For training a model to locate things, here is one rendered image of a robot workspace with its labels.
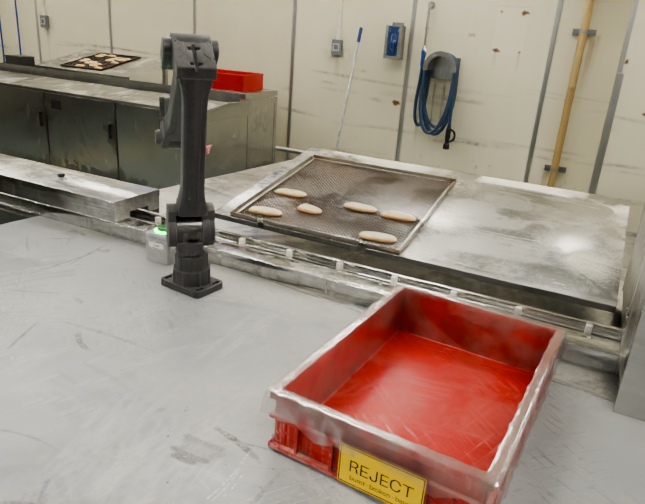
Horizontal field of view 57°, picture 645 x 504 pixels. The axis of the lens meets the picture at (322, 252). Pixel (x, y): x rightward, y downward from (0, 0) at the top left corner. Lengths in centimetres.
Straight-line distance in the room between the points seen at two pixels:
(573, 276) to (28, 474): 115
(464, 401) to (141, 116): 375
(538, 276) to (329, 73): 423
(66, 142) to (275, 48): 203
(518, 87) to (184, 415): 432
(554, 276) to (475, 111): 367
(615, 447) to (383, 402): 36
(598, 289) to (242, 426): 86
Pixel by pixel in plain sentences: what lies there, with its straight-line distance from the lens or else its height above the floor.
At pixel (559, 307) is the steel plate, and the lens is 150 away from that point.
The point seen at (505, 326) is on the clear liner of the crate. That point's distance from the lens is 115.
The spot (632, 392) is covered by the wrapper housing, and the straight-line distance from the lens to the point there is 112.
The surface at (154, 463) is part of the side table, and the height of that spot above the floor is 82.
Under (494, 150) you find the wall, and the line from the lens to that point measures 505.
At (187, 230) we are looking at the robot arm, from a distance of 132.
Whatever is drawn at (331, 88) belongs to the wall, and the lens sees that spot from 546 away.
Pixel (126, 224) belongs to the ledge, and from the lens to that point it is 167.
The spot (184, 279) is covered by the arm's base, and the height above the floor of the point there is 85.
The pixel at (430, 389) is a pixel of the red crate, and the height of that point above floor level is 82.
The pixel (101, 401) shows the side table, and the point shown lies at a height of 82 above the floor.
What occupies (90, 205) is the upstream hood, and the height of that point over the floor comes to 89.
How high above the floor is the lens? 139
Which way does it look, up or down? 21 degrees down
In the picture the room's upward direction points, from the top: 4 degrees clockwise
